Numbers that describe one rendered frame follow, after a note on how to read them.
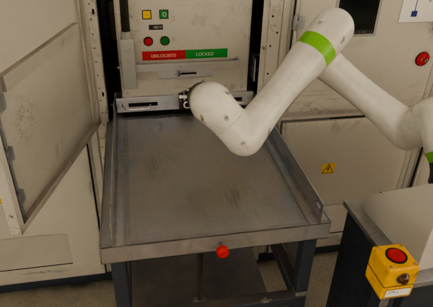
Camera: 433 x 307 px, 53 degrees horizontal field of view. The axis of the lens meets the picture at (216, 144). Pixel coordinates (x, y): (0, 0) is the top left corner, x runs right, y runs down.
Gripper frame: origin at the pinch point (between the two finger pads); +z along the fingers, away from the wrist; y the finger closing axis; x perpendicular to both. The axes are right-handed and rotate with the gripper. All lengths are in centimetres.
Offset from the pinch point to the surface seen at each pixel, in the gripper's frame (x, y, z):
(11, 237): -60, -75, 38
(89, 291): -93, -47, 45
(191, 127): -14.1, 0.4, 14.0
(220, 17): 25.3, 13.1, 14.0
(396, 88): -4, 87, 18
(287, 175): -26.1, 25.8, -20.2
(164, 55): 12.8, -7.7, 18.4
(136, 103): -4.9, -19.4, 23.7
